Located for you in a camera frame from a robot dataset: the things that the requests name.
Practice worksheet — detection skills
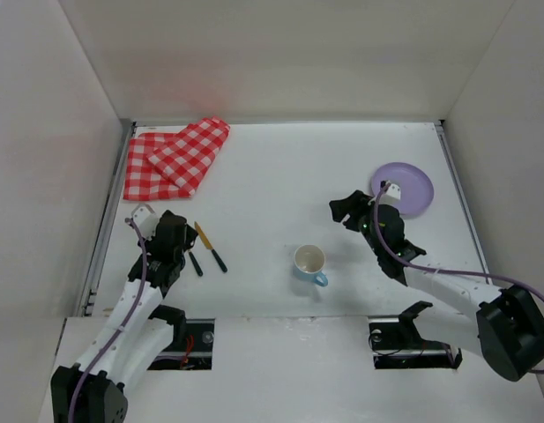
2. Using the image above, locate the gold fork black handle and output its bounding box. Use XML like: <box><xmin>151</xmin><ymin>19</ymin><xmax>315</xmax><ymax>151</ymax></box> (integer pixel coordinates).
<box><xmin>188</xmin><ymin>250</ymin><xmax>204</xmax><ymax>278</ymax></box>

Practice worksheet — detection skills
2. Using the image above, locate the gold knife black handle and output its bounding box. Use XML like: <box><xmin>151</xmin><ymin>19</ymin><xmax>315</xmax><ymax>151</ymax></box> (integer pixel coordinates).
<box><xmin>194</xmin><ymin>222</ymin><xmax>228</xmax><ymax>273</ymax></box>

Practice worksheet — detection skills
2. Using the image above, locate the lilac plastic plate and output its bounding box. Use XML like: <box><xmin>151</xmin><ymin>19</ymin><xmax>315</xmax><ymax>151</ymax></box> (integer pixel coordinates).
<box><xmin>370</xmin><ymin>162</ymin><xmax>435</xmax><ymax>218</ymax></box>

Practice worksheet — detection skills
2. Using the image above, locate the blue white ceramic mug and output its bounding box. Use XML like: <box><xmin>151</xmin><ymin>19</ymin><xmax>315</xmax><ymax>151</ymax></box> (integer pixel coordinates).
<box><xmin>294</xmin><ymin>245</ymin><xmax>329</xmax><ymax>287</ymax></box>

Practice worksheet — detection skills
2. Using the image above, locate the red white checkered cloth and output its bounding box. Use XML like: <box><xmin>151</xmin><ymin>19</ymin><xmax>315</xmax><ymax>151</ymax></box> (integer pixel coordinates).
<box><xmin>123</xmin><ymin>117</ymin><xmax>230</xmax><ymax>202</ymax></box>

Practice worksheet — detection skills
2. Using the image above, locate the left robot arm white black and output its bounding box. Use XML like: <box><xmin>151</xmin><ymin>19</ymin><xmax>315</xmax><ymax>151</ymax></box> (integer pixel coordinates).
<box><xmin>50</xmin><ymin>204</ymin><xmax>197</xmax><ymax>422</ymax></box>

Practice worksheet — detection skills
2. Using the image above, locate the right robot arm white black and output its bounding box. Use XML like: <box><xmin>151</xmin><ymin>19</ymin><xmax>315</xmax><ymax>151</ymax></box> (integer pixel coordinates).
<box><xmin>329</xmin><ymin>183</ymin><xmax>544</xmax><ymax>382</ymax></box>

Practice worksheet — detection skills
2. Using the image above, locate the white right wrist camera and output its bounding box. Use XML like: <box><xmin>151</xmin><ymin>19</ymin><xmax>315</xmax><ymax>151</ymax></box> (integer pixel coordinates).
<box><xmin>380</xmin><ymin>181</ymin><xmax>401</xmax><ymax>206</ymax></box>

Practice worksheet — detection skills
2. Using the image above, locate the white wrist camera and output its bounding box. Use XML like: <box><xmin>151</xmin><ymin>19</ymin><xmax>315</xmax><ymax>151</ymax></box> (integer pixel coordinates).
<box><xmin>380</xmin><ymin>181</ymin><xmax>401</xmax><ymax>206</ymax></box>
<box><xmin>130</xmin><ymin>204</ymin><xmax>159</xmax><ymax>238</ymax></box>

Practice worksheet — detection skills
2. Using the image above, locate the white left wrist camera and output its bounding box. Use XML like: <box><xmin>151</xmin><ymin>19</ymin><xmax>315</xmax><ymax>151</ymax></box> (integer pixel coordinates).
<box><xmin>130</xmin><ymin>204</ymin><xmax>159</xmax><ymax>238</ymax></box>

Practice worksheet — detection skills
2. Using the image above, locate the left aluminium table rail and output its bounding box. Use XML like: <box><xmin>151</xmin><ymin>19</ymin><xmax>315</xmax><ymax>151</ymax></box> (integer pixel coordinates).
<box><xmin>73</xmin><ymin>118</ymin><xmax>136</xmax><ymax>317</ymax></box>

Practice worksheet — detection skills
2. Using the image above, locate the aluminium table rail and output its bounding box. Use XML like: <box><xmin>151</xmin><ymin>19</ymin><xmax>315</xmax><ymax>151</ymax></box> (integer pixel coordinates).
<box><xmin>73</xmin><ymin>118</ymin><xmax>136</xmax><ymax>317</ymax></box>
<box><xmin>435</xmin><ymin>121</ymin><xmax>488</xmax><ymax>273</ymax></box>

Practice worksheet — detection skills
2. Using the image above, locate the right aluminium table rail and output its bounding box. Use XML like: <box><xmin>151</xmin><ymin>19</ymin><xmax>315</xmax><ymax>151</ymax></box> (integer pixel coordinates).
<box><xmin>435</xmin><ymin>121</ymin><xmax>488</xmax><ymax>273</ymax></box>

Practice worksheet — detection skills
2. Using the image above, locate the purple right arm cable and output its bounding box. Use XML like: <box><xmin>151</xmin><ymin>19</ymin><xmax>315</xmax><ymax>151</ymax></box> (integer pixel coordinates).
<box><xmin>374</xmin><ymin>182</ymin><xmax>544</xmax><ymax>375</ymax></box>

